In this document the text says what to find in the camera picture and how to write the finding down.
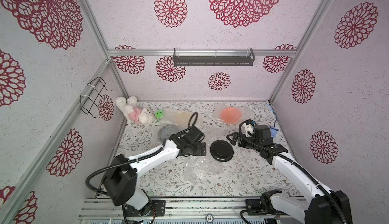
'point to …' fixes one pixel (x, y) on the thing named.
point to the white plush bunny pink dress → (133, 113)
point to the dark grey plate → (221, 150)
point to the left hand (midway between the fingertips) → (197, 150)
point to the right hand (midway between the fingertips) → (231, 135)
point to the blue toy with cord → (273, 129)
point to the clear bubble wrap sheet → (197, 167)
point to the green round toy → (159, 114)
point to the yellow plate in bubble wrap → (177, 116)
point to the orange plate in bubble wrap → (232, 114)
